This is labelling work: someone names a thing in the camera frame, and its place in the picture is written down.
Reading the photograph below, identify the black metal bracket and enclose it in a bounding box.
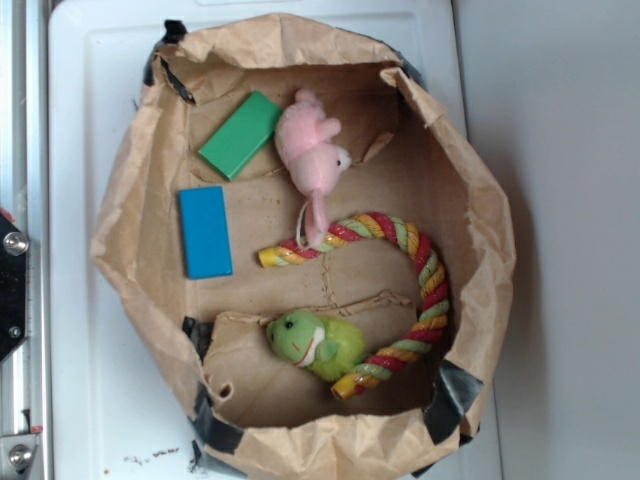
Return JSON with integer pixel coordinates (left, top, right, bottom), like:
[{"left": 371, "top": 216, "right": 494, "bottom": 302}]
[{"left": 0, "top": 208, "right": 29, "bottom": 363}]

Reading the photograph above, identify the green wooden block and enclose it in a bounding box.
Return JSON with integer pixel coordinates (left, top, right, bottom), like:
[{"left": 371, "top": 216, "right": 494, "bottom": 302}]
[{"left": 198, "top": 91, "right": 283, "bottom": 181}]

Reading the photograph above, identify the blue wooden block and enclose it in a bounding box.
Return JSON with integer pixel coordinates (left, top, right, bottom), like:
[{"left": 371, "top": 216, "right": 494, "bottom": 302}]
[{"left": 178, "top": 186, "right": 233, "bottom": 280}]

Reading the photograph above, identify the multicolour twisted rope toy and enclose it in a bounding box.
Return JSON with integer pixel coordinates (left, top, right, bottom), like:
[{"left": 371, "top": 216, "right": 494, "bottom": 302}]
[{"left": 258, "top": 212, "right": 450, "bottom": 401}]

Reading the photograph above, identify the brown paper bag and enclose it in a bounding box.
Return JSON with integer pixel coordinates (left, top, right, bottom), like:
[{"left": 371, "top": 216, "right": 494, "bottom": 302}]
[{"left": 91, "top": 13, "right": 516, "bottom": 479}]

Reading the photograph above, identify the green plush frog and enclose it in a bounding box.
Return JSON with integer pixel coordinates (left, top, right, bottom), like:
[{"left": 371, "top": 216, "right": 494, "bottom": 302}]
[{"left": 266, "top": 310, "right": 368, "bottom": 382}]

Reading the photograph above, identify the pink plush animal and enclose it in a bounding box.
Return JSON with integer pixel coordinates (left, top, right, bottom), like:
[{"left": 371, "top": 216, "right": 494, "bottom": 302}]
[{"left": 275, "top": 89, "right": 352, "bottom": 248}]

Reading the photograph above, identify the aluminium frame rail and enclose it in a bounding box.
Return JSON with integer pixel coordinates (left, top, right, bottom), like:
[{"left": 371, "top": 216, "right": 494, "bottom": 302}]
[{"left": 1, "top": 1, "right": 54, "bottom": 479}]

